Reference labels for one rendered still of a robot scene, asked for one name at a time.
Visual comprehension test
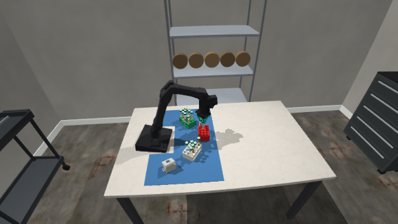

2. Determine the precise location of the red tube rack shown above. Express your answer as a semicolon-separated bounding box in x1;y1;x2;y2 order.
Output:
198;125;210;141

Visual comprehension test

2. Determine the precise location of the white test tube rack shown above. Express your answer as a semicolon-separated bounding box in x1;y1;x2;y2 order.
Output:
182;144;202;162

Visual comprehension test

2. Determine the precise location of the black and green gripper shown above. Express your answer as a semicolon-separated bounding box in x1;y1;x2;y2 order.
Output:
195;107;211;124

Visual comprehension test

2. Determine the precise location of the green tube rack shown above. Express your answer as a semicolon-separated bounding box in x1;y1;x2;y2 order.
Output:
179;117;197;129

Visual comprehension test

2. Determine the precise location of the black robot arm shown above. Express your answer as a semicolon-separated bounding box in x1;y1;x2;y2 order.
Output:
149;80;218;147

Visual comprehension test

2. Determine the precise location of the blue bench mat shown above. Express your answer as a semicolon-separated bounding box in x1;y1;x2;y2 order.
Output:
144;109;224;186

